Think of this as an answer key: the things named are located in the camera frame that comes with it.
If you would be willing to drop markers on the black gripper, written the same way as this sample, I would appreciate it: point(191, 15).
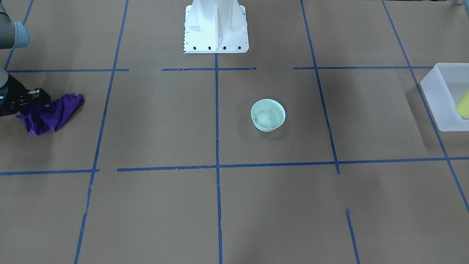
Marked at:
point(11, 96)

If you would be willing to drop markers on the light green bowl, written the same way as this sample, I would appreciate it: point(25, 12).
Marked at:
point(268, 115)

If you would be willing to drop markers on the clear plastic storage box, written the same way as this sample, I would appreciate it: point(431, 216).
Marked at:
point(444, 87)

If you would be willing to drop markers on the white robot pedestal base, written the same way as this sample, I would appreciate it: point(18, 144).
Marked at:
point(215, 27)

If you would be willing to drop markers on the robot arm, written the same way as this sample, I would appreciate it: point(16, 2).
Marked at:
point(13, 35)

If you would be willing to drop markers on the purple cloth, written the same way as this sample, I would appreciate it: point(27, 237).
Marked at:
point(38, 120)

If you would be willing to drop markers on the yellow plastic cup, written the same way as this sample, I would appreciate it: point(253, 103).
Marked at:
point(462, 106)

